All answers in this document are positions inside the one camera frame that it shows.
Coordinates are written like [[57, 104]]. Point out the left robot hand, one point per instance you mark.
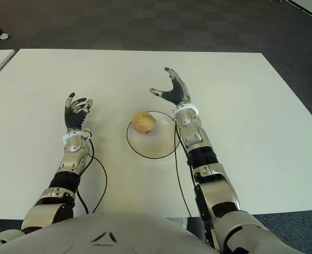
[[75, 116]]

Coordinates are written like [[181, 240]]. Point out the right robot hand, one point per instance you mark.
[[178, 92]]

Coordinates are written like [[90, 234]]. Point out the yellow-red apple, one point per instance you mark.
[[144, 121]]

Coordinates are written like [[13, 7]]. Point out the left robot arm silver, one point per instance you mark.
[[65, 172]]

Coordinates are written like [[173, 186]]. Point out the white plate black rim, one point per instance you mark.
[[153, 144]]

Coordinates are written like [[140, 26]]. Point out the white sneaker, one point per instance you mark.
[[0, 36]]

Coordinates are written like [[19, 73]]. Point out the grey robot torso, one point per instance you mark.
[[105, 232]]

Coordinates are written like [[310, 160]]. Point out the black support frame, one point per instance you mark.
[[196, 226]]

